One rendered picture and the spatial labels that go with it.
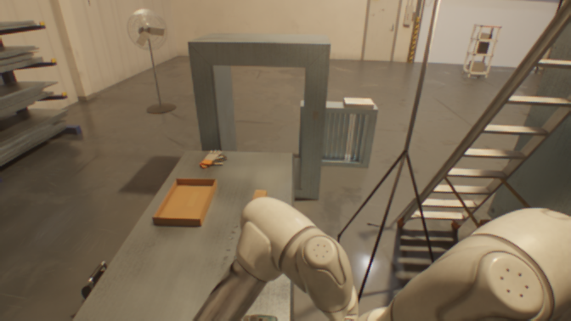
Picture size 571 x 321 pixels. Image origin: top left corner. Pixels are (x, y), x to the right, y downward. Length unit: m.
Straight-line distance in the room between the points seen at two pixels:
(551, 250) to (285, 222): 0.46
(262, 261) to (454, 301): 0.43
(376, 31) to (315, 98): 8.06
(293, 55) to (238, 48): 0.46
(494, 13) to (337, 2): 5.17
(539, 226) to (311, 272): 0.37
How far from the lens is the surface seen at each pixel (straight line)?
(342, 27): 10.26
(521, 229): 0.49
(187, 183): 2.22
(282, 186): 2.11
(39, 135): 5.11
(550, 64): 1.72
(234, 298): 0.75
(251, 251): 0.70
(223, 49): 2.53
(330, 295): 0.64
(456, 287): 0.38
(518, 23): 12.43
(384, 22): 10.46
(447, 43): 11.40
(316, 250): 0.59
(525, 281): 0.39
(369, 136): 3.48
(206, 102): 2.70
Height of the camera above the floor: 1.89
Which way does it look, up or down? 27 degrees down
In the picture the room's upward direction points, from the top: 1 degrees clockwise
